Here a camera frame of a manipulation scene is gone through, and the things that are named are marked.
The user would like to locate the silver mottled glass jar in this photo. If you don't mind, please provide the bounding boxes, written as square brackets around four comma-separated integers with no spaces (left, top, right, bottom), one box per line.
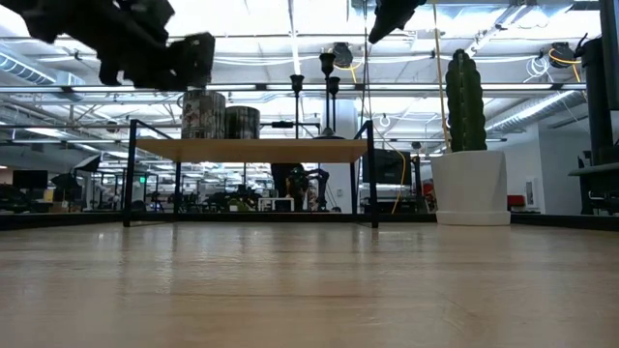
[181,89,227,141]

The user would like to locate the wooden shelf riser black legs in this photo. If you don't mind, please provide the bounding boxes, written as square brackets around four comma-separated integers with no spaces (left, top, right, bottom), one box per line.
[123,119,380,229]

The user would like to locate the black background monitor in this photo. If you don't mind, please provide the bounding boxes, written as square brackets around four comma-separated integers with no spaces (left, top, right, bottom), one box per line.
[12,169,49,190]

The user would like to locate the black right frame rail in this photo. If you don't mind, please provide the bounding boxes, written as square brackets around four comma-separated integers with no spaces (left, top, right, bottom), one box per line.
[510,212,619,232]

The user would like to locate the black studio softbox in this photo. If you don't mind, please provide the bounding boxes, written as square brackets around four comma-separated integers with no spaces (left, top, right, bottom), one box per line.
[72,154,103,174]

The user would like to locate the large black background screen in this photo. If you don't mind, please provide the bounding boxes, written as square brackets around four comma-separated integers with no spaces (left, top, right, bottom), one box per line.
[362,148,414,186]

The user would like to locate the black back frame rail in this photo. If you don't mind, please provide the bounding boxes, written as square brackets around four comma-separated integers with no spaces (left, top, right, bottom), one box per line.
[130,211,438,224]

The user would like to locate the grey ceiling duct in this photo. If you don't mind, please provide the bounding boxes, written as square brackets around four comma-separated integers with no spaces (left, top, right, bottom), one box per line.
[486,90,589,136]
[0,50,86,88]

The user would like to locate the person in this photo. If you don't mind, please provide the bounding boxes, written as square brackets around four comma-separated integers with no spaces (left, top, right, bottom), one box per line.
[269,162,310,213]

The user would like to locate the dark grey desk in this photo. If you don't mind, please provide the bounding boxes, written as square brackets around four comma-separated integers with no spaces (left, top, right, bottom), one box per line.
[568,162,619,217]

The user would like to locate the small white table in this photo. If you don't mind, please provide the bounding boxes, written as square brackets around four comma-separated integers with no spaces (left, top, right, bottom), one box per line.
[257,196,296,213]

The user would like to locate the black left frame rail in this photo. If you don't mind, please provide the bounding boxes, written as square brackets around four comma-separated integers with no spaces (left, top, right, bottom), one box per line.
[0,211,126,232]

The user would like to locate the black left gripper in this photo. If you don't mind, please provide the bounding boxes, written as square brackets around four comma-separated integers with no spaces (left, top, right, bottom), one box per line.
[99,28,217,93]

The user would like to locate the black frame rail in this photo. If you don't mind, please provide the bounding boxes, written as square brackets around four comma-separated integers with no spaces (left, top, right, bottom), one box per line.
[130,211,438,224]
[510,212,619,232]
[0,211,126,232]

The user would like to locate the white wall box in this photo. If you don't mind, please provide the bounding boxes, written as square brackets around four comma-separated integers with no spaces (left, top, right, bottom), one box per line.
[525,177,546,213]

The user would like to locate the white hexagonal plant pot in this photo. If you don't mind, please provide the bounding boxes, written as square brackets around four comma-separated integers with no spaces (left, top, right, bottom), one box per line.
[429,149,513,227]

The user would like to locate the black ceiling cable reel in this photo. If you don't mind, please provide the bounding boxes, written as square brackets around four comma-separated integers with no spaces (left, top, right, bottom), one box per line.
[545,42,582,70]
[331,42,356,70]

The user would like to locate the black computer monitor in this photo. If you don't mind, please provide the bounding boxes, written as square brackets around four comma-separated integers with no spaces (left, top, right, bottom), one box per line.
[581,0,619,166]

